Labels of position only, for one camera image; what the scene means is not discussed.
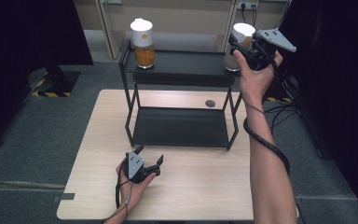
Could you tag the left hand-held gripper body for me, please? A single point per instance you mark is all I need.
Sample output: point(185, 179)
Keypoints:
point(135, 165)

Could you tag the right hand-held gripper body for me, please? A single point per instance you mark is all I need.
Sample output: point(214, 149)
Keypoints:
point(275, 38)

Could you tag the pale spice jar white lid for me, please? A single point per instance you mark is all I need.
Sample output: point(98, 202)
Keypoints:
point(244, 30)

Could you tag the black metal two-tier shelf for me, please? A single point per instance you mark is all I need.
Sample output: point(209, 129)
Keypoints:
point(181, 126)

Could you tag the orange spice jar white lid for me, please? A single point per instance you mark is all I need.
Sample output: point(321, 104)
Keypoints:
point(144, 56)

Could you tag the person's left hand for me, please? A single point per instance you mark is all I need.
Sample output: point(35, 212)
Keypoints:
point(133, 193)

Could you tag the person's right hand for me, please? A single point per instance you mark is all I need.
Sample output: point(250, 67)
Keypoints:
point(256, 82)

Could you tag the black stand base striped edge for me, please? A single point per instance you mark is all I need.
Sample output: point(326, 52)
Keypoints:
point(284, 93)
point(57, 82)

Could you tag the beige wooden cabinet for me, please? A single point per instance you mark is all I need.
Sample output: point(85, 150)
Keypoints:
point(180, 18)

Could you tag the dark round table grommet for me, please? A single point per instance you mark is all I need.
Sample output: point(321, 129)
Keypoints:
point(210, 103)

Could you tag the black curtain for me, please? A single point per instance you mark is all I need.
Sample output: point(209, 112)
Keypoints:
point(338, 93)
point(28, 37)

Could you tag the white wall power socket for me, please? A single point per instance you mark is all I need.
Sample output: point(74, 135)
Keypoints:
point(248, 4)

